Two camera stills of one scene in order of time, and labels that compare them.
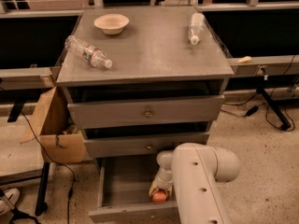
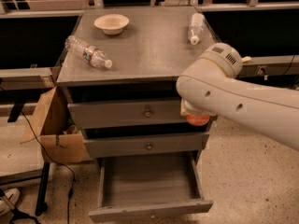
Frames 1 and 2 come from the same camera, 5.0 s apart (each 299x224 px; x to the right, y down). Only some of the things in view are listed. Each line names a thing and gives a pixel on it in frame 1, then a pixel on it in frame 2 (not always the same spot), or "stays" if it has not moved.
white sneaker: [9, 201] stays
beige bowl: [111, 23] stays
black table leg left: [40, 203] stays
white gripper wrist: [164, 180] to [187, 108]
